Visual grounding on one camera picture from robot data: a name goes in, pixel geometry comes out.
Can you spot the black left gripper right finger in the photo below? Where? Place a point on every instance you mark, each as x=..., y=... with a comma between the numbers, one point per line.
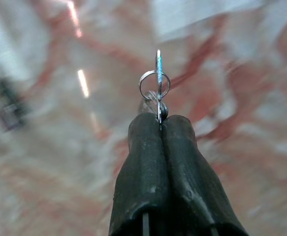
x=190, y=172

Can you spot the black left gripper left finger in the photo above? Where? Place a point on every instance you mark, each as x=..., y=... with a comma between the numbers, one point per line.
x=143, y=167

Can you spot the silver key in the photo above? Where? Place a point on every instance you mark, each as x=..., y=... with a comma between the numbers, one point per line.
x=159, y=73

